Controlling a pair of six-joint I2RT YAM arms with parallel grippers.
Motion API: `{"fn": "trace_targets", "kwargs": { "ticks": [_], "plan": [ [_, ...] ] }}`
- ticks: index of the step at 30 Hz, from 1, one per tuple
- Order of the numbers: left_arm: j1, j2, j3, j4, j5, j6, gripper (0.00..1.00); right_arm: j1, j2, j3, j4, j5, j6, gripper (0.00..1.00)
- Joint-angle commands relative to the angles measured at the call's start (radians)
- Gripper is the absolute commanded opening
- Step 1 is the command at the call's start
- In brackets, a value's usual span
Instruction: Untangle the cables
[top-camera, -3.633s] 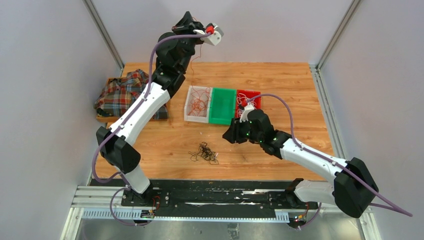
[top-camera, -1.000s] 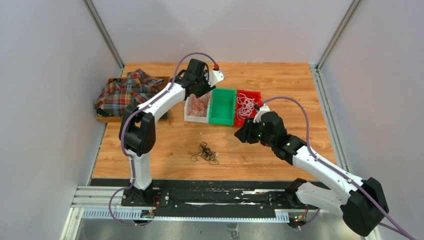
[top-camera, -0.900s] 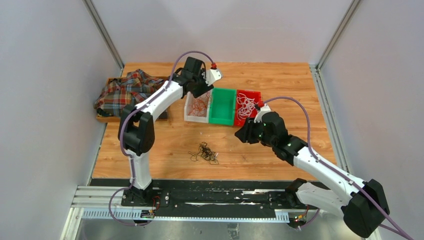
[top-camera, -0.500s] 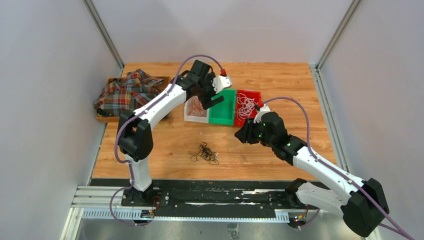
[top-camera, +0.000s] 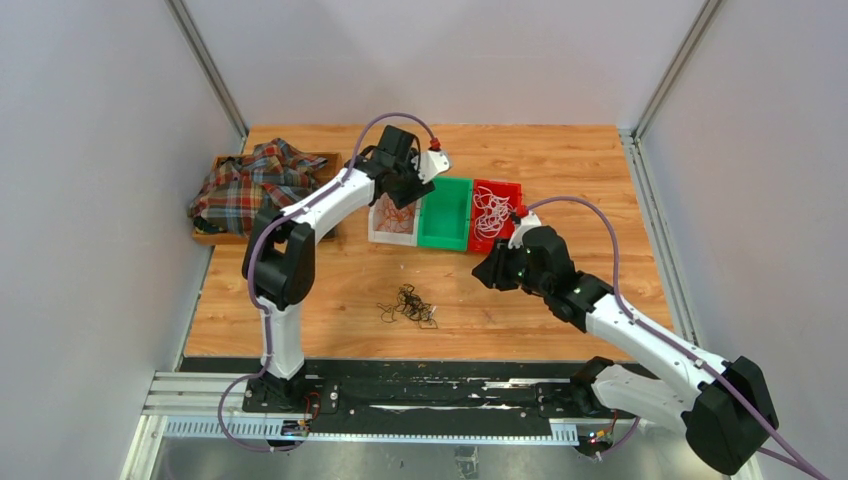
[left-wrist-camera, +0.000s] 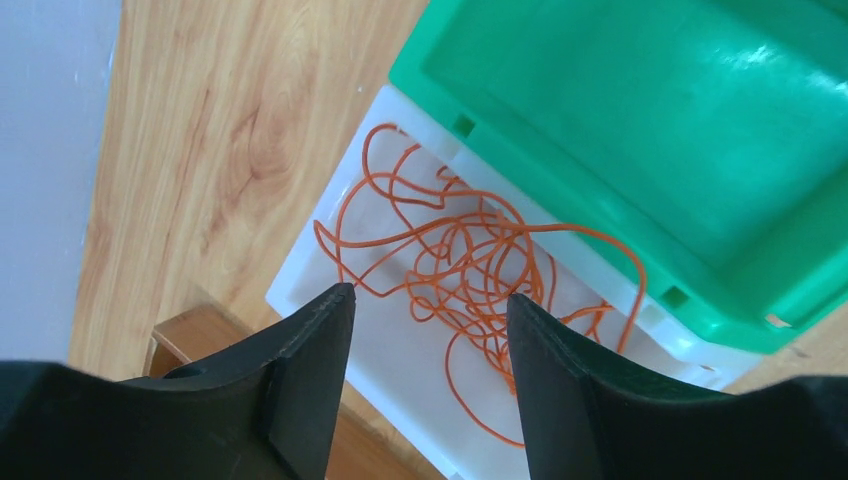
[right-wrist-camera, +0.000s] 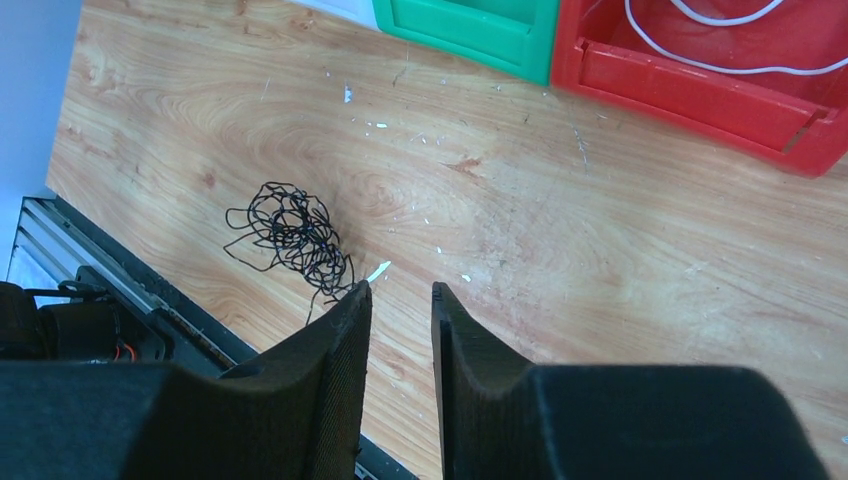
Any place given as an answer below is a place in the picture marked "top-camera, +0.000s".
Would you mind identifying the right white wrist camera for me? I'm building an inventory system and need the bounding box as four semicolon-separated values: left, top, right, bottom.
508;211;542;249

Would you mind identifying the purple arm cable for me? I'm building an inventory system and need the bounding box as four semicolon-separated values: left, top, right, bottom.
516;195;829;480
217;111;443;454

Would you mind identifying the aluminium frame rail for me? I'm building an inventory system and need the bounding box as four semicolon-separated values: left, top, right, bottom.
119;370;763;480

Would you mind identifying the cable bundle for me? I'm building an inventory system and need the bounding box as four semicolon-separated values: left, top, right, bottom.
377;284;440;330

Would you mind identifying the green plastic bin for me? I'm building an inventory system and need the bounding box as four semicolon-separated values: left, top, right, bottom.
417;177;473;252

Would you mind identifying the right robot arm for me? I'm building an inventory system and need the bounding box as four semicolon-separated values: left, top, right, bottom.
472;226;779;475

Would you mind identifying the orange cable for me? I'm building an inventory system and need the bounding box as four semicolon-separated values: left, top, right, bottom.
376;198;419;234

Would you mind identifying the red plastic bin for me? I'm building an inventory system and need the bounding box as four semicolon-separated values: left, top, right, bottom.
467;179;523;254

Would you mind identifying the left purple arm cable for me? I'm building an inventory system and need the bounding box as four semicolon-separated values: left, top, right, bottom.
217;111;443;454

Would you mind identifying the plaid flannel shirt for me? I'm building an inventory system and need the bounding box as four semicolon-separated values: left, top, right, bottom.
188;137;333;238

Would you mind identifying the white plastic bin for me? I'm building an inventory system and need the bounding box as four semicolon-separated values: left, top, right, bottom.
368;194;422;247

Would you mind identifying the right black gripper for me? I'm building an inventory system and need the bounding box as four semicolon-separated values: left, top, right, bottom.
473;237;550;296

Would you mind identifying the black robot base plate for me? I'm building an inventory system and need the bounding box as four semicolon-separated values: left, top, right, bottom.
178;357;634;444

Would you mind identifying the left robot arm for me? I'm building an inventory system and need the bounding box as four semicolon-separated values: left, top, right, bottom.
243;125;452;413

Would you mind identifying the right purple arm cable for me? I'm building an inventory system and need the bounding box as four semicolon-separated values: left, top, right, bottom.
516;195;829;480

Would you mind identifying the white cable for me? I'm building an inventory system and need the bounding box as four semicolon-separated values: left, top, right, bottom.
471;185;517;241

